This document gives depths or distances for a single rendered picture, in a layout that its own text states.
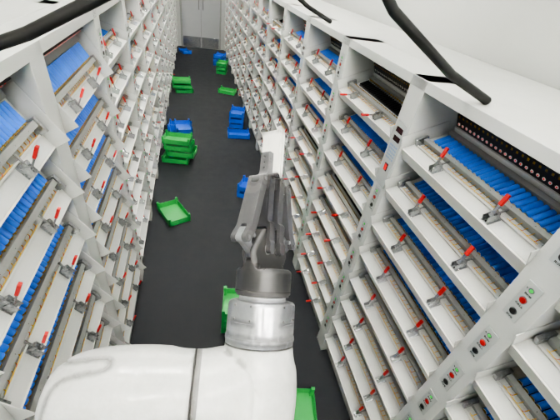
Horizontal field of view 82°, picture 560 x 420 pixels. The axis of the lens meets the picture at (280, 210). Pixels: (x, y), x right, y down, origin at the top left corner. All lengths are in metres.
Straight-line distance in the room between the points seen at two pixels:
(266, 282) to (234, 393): 0.13
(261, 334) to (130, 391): 0.15
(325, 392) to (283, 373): 1.79
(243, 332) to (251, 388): 0.06
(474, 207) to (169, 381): 0.93
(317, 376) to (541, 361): 1.43
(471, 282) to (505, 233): 0.19
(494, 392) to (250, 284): 0.91
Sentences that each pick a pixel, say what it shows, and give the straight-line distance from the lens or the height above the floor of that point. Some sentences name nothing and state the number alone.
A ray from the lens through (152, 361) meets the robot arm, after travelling 0.43.
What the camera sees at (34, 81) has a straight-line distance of 1.12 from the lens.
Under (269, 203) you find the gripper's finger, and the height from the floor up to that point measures 1.71.
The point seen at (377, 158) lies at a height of 1.31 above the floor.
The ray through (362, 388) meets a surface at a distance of 1.90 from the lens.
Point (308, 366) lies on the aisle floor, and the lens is 2.26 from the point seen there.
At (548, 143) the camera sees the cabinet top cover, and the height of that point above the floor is 1.73.
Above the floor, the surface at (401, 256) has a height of 1.11.
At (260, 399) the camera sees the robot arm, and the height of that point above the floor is 1.58.
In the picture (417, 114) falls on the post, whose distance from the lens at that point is 1.31.
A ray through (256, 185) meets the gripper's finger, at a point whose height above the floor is 1.74.
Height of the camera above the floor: 1.97
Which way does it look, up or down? 37 degrees down
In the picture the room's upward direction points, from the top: 10 degrees clockwise
